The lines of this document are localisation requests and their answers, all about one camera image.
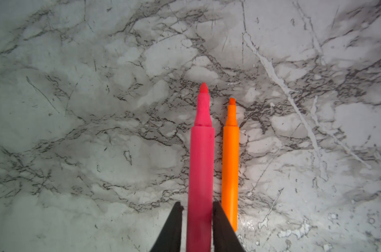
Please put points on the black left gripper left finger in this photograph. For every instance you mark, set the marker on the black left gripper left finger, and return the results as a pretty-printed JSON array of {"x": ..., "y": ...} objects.
[{"x": 169, "y": 239}]

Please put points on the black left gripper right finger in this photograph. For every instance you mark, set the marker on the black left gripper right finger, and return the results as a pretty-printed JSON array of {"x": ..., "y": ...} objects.
[{"x": 224, "y": 237}]

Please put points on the pink highlighter pen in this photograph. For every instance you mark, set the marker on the pink highlighter pen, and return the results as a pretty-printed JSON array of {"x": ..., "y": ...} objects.
[{"x": 201, "y": 169}]

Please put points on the orange highlighter pen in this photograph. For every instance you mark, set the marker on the orange highlighter pen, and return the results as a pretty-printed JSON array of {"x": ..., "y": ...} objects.
[{"x": 230, "y": 165}]

